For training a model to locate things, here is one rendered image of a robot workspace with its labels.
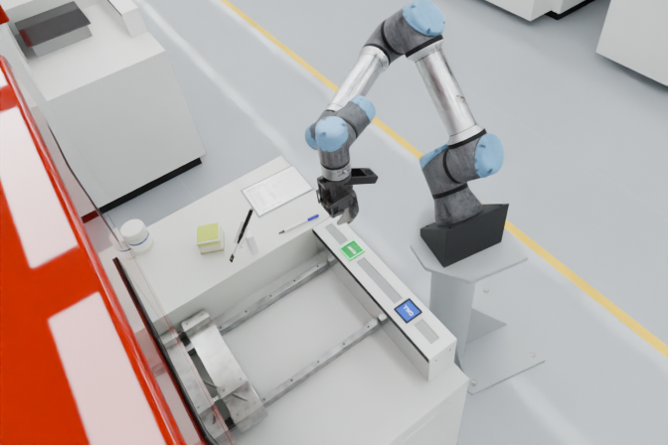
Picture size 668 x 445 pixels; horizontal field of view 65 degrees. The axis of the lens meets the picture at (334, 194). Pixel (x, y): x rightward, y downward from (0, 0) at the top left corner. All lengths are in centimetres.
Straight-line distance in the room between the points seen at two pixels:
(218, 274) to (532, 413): 143
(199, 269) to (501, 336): 144
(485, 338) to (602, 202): 107
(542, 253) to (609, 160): 81
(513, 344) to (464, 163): 118
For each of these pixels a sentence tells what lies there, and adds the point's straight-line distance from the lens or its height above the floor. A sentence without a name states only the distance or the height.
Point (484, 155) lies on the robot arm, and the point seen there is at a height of 120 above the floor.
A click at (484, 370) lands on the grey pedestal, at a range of 247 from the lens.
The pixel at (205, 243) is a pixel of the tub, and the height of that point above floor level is 102.
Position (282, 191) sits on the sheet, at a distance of 179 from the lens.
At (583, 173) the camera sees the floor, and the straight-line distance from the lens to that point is 328.
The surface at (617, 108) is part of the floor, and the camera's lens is 377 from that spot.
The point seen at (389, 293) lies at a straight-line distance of 152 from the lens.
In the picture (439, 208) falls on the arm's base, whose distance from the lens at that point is 167.
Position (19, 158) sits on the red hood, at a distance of 80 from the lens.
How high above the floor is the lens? 225
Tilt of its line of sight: 47 degrees down
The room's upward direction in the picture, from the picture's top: 9 degrees counter-clockwise
